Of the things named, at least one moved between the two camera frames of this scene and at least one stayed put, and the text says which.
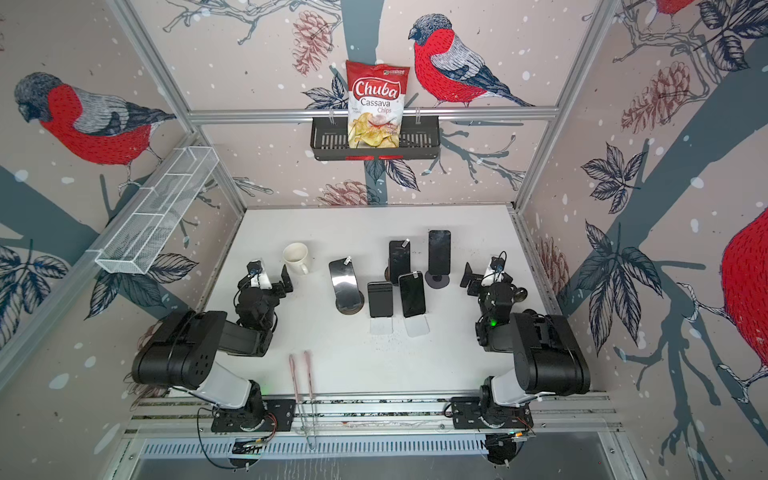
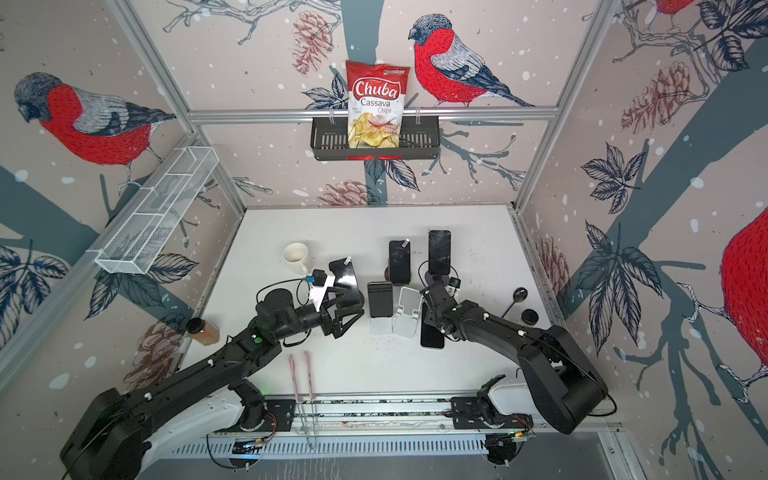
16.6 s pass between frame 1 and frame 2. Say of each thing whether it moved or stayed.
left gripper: moved
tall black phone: stayed
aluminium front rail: stayed
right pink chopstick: stayed
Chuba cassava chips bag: stayed
